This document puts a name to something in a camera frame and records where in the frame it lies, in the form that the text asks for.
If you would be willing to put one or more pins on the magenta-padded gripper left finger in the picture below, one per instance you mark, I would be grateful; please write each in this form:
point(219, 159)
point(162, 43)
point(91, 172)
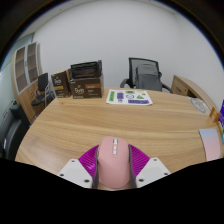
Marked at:
point(86, 163)

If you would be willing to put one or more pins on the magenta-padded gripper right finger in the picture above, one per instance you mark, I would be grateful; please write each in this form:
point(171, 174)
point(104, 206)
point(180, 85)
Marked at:
point(141, 163)

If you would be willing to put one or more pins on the pink computer mouse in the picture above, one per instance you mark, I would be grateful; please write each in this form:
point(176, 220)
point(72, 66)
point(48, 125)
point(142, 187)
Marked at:
point(114, 165)

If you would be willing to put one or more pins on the pink and blue mouse pad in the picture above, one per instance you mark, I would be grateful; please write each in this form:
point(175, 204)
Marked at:
point(211, 143)

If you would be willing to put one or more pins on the white sheet with coloured stickers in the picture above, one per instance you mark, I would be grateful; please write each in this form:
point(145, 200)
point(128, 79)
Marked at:
point(129, 97)

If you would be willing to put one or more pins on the large dark brown carton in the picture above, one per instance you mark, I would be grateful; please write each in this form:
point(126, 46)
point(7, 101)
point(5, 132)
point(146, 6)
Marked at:
point(86, 88)

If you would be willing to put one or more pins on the black leather sofa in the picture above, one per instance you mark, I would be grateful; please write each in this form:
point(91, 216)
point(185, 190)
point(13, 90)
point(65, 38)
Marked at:
point(11, 130)

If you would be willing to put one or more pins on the small dark brown carton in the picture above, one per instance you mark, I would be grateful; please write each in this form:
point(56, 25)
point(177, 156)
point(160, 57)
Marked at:
point(60, 85)

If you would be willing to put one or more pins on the grey backpack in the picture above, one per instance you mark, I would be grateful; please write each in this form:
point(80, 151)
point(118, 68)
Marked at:
point(148, 78)

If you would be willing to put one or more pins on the black visitor chair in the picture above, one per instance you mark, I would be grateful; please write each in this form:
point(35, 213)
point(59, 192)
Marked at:
point(42, 88)

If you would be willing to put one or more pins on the orange-brown cardboard box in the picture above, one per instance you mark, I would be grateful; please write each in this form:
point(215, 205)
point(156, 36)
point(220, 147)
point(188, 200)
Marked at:
point(214, 115)

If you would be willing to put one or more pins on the black tray box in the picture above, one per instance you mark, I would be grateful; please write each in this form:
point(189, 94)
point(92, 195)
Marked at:
point(86, 69)

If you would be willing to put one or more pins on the wooden cabinet with glass doors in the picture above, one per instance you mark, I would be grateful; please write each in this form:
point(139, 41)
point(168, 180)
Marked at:
point(25, 86)

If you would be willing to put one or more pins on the black mesh office chair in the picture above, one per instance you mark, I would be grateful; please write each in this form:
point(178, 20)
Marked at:
point(141, 61)

